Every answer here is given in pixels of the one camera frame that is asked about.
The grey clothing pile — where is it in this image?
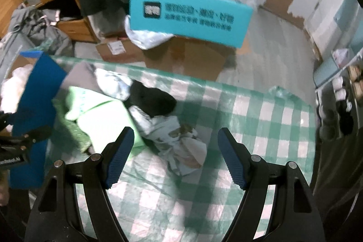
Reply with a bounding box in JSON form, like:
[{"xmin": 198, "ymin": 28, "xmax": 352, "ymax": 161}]
[{"xmin": 0, "ymin": 5, "xmax": 74, "ymax": 81}]

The white plastic bag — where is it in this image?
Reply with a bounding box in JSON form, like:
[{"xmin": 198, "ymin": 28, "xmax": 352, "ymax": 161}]
[{"xmin": 124, "ymin": 15, "xmax": 174, "ymax": 50}]

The small white bag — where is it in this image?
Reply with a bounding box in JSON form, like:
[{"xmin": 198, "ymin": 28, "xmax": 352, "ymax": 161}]
[{"xmin": 332, "ymin": 48, "xmax": 356, "ymax": 67}]

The small labelled cardboard box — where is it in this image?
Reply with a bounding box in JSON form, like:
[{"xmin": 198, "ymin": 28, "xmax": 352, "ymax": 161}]
[{"xmin": 96, "ymin": 37, "xmax": 146, "ymax": 63}]

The white sock with blue stripes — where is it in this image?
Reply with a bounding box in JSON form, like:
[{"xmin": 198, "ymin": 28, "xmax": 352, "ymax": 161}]
[{"xmin": 95, "ymin": 68, "xmax": 134, "ymax": 102}]

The light blue box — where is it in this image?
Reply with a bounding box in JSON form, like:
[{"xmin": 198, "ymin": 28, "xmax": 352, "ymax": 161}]
[{"xmin": 313, "ymin": 56, "xmax": 348, "ymax": 89}]

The green white checked tablecloth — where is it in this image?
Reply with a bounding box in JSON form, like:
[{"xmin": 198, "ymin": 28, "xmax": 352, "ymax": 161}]
[{"xmin": 45, "ymin": 56, "xmax": 319, "ymax": 242}]

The light green cloth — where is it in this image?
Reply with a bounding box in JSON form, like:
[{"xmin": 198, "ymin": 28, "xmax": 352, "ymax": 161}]
[{"xmin": 52, "ymin": 86, "xmax": 145, "ymax": 153}]

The crumpled clear plastic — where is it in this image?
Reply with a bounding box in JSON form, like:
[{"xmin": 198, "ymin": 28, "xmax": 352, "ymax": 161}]
[{"xmin": 268, "ymin": 86, "xmax": 295, "ymax": 99}]

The pale patterned cloth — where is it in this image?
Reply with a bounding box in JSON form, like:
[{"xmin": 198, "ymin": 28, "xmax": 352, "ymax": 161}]
[{"xmin": 129, "ymin": 106, "xmax": 207, "ymax": 176}]

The white shelf rack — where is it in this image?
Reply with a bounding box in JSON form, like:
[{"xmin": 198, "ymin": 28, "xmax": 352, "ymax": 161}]
[{"xmin": 315, "ymin": 49, "xmax": 363, "ymax": 140}]

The teal printed box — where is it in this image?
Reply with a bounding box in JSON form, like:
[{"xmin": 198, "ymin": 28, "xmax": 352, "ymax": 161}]
[{"xmin": 128, "ymin": 0, "xmax": 254, "ymax": 49}]

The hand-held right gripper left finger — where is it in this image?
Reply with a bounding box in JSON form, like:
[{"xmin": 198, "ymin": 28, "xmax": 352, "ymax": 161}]
[{"xmin": 24, "ymin": 126, "xmax": 135, "ymax": 242}]

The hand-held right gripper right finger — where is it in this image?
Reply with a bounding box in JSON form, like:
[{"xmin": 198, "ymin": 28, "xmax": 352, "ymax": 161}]
[{"xmin": 218, "ymin": 127, "xmax": 325, "ymax": 242}]

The black sock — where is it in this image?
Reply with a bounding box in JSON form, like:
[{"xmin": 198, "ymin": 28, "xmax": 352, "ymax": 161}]
[{"xmin": 125, "ymin": 80, "xmax": 177, "ymax": 118}]

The white stuffing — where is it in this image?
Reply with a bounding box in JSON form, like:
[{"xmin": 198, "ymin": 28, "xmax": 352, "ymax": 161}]
[{"xmin": 0, "ymin": 65, "xmax": 33, "ymax": 125}]

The grey cloth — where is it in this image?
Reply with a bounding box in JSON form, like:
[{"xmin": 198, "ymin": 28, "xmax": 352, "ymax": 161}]
[{"xmin": 61, "ymin": 62, "xmax": 100, "ymax": 89}]

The blue storage box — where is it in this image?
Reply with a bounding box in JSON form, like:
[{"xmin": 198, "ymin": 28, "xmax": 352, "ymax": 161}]
[{"xmin": 10, "ymin": 51, "xmax": 69, "ymax": 188}]

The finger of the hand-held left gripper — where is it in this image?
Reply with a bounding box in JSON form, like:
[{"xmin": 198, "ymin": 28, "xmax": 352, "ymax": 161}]
[{"xmin": 13, "ymin": 125, "xmax": 53, "ymax": 150}]

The large cardboard box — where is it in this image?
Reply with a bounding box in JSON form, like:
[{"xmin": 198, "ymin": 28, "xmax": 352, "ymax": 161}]
[{"xmin": 143, "ymin": 35, "xmax": 237, "ymax": 81}]

